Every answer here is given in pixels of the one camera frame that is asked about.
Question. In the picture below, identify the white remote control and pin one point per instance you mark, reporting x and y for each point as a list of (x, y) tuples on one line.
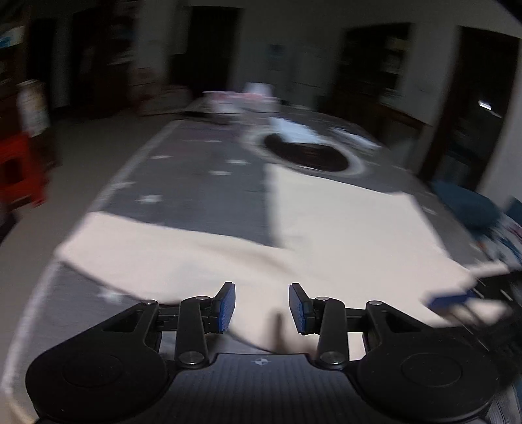
[(354, 137)]

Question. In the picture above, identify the round black built-in cooktop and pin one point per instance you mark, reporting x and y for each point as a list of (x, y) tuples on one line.
[(314, 157)]

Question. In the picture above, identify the crumpled white cloth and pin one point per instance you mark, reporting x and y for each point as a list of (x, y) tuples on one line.
[(294, 130)]

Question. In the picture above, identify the white plastic bag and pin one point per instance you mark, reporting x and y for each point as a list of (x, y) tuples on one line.
[(220, 104)]

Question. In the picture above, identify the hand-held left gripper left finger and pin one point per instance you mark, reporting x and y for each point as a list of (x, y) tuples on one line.
[(226, 306)]

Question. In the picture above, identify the dark wooden bookshelf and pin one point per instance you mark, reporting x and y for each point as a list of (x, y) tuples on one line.
[(102, 61)]

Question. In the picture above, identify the blue water bottle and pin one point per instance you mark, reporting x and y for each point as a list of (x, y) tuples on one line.
[(276, 56)]

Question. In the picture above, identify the dark wooden display cabinet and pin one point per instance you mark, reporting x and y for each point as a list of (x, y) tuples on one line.
[(375, 61)]

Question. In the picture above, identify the dark wooden door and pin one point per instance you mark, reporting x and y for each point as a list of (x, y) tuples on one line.
[(212, 49)]

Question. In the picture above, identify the grey star-printed tablecloth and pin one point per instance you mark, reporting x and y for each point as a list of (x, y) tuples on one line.
[(204, 163)]

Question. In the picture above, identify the pink white tissue box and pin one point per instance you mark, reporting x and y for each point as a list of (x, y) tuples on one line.
[(259, 98)]

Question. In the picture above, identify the red plastic stool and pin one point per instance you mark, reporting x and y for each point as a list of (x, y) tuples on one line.
[(20, 171)]

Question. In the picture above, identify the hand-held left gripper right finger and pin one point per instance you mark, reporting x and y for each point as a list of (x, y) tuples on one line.
[(299, 310)]

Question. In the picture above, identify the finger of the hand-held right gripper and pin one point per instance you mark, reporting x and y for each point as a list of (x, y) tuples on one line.
[(448, 299)]

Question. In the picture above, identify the butterfly print cushion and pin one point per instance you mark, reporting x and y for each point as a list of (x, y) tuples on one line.
[(505, 240)]

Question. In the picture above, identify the cream garment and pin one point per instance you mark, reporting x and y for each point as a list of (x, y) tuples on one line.
[(346, 228)]

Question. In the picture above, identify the blue sofa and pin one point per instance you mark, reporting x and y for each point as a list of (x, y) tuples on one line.
[(465, 206)]

